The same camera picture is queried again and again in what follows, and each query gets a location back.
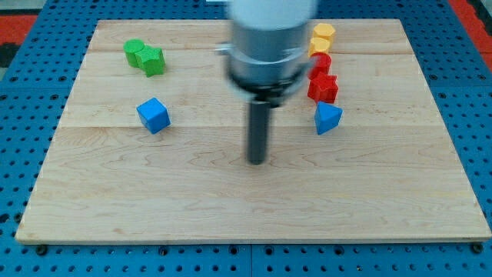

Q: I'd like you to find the yellow heart block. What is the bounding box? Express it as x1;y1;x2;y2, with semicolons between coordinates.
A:
308;37;331;57

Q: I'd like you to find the wooden board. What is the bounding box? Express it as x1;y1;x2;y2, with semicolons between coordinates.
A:
15;19;491;245

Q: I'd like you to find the red star block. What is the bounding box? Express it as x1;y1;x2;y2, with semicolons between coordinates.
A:
307;73;339;104

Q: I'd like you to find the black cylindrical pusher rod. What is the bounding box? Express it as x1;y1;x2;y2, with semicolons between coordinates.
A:
247;101;271;165

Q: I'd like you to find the blue cube block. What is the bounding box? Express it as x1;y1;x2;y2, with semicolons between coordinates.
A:
136;98;171;134

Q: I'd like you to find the green star block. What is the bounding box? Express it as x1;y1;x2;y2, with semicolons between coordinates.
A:
135;45;165;77

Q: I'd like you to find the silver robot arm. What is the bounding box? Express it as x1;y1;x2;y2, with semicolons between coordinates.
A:
219;0;318;108

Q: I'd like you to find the green cylinder block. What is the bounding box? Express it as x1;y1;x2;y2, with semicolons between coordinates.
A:
123;38;145;68

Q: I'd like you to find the blue triangle block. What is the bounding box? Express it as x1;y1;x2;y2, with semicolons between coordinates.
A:
314;102;343;135

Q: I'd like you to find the yellow hexagon block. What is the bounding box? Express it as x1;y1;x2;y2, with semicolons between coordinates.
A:
312;23;336;43

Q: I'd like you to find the red cylinder block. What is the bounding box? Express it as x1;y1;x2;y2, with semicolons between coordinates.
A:
307;52;331;80

